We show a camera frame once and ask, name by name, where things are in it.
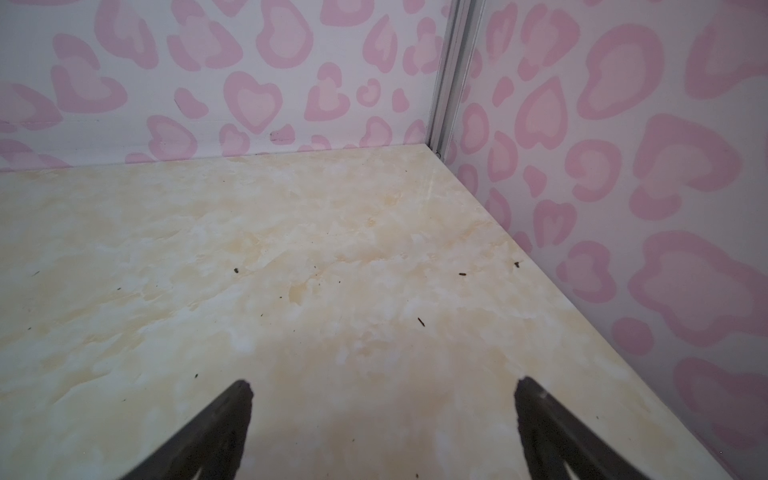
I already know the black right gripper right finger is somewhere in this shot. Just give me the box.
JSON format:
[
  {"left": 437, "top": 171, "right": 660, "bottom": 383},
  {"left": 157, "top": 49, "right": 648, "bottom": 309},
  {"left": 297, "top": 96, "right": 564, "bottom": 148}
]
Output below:
[{"left": 514, "top": 377, "right": 646, "bottom": 480}]

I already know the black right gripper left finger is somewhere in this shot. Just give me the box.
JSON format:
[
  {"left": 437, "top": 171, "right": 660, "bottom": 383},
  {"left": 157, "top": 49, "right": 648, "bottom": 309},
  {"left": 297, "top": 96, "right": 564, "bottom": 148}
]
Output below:
[{"left": 122, "top": 380, "right": 253, "bottom": 480}]

